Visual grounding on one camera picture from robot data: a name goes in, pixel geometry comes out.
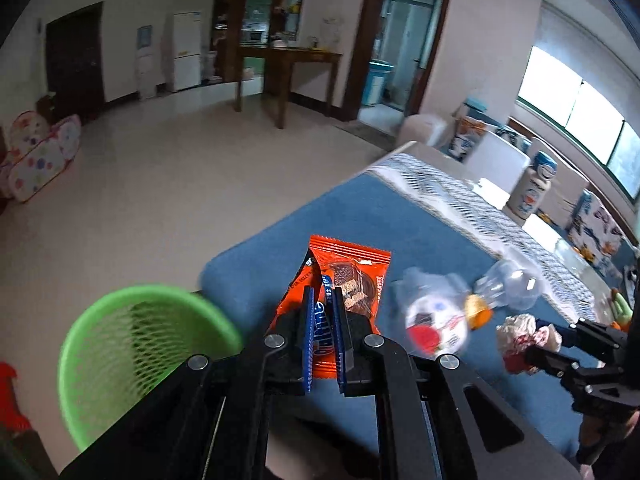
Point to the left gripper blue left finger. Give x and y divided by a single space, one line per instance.
306 336

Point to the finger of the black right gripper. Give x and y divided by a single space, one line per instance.
551 336
552 363

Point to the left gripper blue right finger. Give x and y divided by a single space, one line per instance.
342 336

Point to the orange Ovaltine snack wrapper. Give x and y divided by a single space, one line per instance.
357 271

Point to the white paper ball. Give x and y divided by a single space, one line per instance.
514 336

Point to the person's right hand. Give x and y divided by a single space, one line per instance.
595 434

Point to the clear square plastic container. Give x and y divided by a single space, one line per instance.
523 288

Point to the clear round plastic cup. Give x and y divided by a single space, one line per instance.
501 285

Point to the yogurt cup with berry label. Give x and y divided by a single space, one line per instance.
430 317

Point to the orange peel piece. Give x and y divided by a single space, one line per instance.
476 311

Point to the butterfly print cushion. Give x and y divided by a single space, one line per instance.
594 233

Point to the blue patterned bed cover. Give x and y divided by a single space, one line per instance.
443 237

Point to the white Doraemon water bottle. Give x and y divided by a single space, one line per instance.
533 185

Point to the green plastic mesh basket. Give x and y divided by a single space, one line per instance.
125 344

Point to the blue cabinet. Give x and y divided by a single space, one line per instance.
376 81

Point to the white armchair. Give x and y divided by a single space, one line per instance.
485 154

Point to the dark wooden table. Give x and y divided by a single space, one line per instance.
286 59

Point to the white refrigerator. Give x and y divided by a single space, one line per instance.
185 50

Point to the polka dot play tent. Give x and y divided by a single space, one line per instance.
37 154

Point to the white water dispenser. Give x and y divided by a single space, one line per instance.
144 65

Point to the red plastic stool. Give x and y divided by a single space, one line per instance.
10 415

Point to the window with green frame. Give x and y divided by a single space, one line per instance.
556 92

